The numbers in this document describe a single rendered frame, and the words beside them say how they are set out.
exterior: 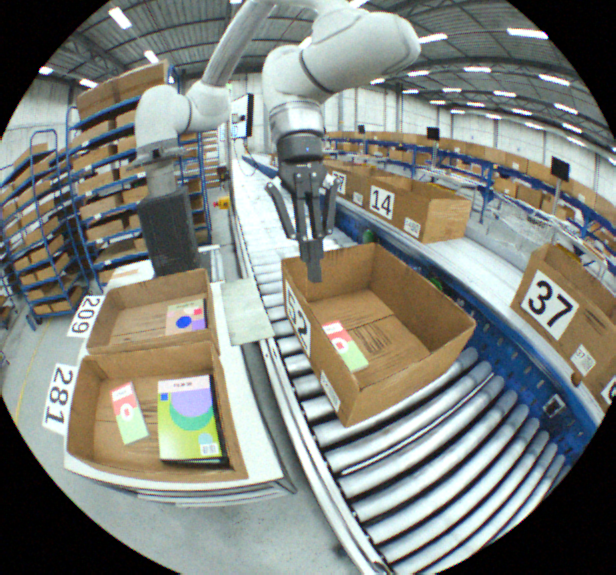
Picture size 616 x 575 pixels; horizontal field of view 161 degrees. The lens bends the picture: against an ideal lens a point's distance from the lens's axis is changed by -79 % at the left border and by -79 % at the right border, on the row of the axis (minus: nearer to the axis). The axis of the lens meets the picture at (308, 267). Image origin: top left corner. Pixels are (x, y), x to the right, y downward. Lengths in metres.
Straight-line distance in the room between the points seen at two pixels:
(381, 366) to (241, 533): 1.03
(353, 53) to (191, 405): 0.62
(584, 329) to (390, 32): 0.67
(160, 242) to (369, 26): 0.81
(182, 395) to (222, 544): 0.96
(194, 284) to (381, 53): 0.76
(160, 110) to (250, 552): 1.72
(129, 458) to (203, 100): 1.01
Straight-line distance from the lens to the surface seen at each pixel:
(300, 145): 0.37
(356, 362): 0.54
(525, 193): 5.11
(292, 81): 0.39
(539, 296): 0.66
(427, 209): 0.83
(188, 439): 0.47
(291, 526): 1.22
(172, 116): 0.84
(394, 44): 0.33
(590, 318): 0.66
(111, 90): 2.12
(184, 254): 0.86
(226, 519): 1.27
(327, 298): 0.72
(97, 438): 0.65
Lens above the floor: 1.20
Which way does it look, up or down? 31 degrees down
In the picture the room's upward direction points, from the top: straight up
